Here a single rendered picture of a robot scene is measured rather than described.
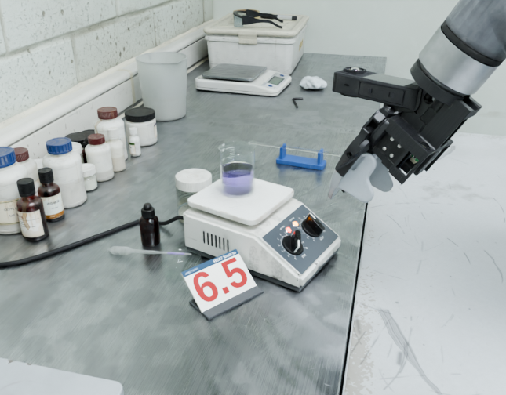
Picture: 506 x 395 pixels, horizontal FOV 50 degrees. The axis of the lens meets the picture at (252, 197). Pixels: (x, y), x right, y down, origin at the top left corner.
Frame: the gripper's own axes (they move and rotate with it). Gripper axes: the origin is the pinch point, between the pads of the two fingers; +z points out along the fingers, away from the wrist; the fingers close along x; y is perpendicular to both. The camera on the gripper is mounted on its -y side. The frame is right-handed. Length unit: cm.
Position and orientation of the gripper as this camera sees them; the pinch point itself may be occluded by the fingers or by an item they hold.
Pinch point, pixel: (337, 183)
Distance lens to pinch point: 74.2
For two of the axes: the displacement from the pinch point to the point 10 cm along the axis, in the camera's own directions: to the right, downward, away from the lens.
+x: 6.5, -2.7, 7.1
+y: 6.3, 7.1, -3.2
